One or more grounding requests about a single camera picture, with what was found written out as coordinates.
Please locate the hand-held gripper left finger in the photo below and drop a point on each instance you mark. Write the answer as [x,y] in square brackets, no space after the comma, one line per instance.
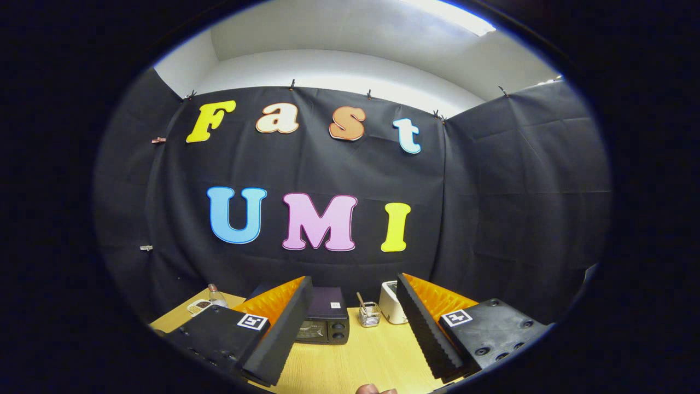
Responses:
[284,331]

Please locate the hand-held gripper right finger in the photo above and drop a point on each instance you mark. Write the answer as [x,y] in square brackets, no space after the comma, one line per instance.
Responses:
[421,325]

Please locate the white divided snack dish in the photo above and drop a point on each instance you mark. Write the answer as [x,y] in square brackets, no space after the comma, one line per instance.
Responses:
[199,307]

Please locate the metal mesh holder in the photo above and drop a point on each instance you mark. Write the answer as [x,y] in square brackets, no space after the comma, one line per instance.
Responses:
[369,317]

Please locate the clear plastic water bottle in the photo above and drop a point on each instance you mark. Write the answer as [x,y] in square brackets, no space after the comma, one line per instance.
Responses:
[217,298]

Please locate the black toaster oven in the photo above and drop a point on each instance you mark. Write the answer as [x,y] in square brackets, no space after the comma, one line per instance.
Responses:
[328,303]

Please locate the white toaster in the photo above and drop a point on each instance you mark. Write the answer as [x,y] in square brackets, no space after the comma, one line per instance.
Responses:
[391,303]

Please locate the wooden stick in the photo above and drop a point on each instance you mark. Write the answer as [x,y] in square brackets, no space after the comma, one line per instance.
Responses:
[361,301]

